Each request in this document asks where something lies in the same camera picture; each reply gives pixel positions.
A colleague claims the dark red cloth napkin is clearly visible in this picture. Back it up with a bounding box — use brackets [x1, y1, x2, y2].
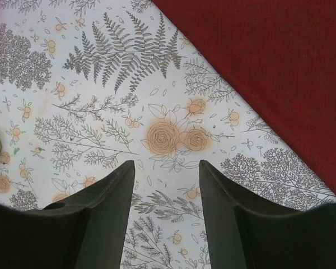
[155, 1, 336, 195]

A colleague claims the floral tablecloth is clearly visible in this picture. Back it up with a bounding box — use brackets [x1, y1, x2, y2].
[0, 1, 336, 268]

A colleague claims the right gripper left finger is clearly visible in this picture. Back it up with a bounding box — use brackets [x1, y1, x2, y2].
[0, 160, 135, 268]

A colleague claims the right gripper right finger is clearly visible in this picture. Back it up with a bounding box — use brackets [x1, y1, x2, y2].
[199, 160, 336, 268]

